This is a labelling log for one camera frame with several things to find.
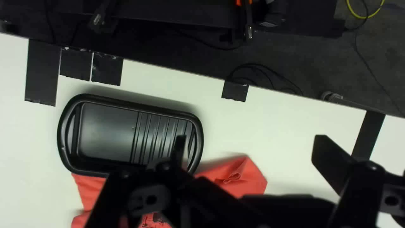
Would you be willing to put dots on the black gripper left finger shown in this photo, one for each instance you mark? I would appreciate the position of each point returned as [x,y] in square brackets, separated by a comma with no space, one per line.
[129,194]

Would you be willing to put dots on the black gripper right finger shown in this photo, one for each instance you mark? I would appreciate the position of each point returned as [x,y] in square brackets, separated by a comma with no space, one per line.
[364,188]

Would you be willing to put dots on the red cloth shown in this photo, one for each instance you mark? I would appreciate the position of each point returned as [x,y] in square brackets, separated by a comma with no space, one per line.
[236,175]

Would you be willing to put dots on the black grill tray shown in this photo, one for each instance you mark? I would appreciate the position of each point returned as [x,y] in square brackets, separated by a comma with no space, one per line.
[97,135]

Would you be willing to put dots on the small black tape piece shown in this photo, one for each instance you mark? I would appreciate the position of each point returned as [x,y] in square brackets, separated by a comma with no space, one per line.
[234,92]

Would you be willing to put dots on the black tape square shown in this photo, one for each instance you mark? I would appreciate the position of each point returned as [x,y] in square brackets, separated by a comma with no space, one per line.
[76,64]
[106,69]

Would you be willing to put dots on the black tape strip large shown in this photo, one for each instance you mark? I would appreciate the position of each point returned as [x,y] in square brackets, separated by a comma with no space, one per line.
[42,73]

